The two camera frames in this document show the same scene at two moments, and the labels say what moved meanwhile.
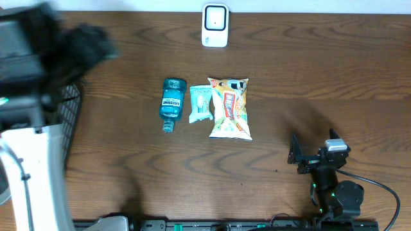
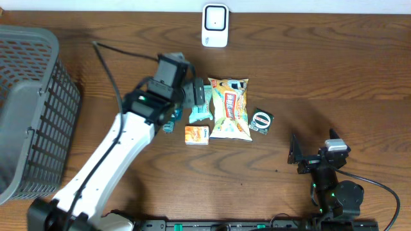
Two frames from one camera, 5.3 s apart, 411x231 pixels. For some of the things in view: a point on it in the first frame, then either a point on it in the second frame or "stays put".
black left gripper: (83, 43) to (191, 88)
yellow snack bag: (229, 97) stays put
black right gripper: (309, 162) stays put
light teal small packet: (200, 102) stays put
